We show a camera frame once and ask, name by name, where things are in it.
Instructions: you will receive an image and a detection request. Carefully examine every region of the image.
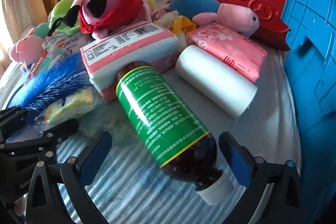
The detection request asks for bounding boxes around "pink pig plush green shirt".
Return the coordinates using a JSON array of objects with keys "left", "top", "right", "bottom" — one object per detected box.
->
[{"left": 9, "top": 23, "right": 50, "bottom": 71}]

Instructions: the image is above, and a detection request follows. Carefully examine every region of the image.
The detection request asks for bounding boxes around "brown bottle green label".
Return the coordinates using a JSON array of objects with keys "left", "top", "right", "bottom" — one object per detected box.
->
[{"left": 114, "top": 61, "right": 234, "bottom": 205}]

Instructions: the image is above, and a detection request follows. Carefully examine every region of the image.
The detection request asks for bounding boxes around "blue brush with bristles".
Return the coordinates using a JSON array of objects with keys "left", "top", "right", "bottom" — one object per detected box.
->
[{"left": 7, "top": 53, "right": 91, "bottom": 110}]

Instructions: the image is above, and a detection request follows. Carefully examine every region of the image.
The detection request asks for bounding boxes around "yellow sponge pack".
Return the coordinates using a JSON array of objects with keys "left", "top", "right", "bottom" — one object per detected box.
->
[{"left": 43, "top": 86, "right": 96, "bottom": 125}]

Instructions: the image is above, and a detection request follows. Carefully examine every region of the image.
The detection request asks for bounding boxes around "red Tylenol box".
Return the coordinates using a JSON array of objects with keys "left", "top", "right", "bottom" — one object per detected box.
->
[{"left": 24, "top": 50, "right": 51, "bottom": 85}]

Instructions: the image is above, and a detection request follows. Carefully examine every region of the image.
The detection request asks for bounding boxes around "pink white medicine box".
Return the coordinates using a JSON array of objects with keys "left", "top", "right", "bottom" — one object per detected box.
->
[{"left": 42, "top": 32, "right": 90, "bottom": 55}]

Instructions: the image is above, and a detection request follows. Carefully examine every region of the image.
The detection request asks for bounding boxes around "light green frog plush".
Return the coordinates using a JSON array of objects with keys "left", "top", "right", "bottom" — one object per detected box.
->
[{"left": 49, "top": 0, "right": 80, "bottom": 35}]

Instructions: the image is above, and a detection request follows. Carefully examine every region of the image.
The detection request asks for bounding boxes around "white plastic bag roll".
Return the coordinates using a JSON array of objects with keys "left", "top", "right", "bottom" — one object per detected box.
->
[{"left": 175, "top": 46, "right": 257, "bottom": 119}]

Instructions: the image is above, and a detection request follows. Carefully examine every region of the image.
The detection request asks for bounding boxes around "pink white tissue pack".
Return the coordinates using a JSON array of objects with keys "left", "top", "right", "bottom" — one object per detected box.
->
[{"left": 80, "top": 22, "right": 179, "bottom": 102}]

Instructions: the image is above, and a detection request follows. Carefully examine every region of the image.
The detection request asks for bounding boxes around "blue plastic storage crate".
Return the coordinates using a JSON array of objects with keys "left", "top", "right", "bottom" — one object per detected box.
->
[{"left": 281, "top": 0, "right": 335, "bottom": 223}]

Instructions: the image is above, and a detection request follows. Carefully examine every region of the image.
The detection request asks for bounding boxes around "red hooded pink plush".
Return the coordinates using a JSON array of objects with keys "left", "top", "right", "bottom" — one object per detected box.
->
[{"left": 62, "top": 0, "right": 152, "bottom": 40}]

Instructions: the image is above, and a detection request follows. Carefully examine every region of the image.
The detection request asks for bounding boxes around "blue bodied pig plush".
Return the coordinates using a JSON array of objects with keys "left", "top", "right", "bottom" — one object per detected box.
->
[{"left": 165, "top": 0, "right": 260, "bottom": 38}]

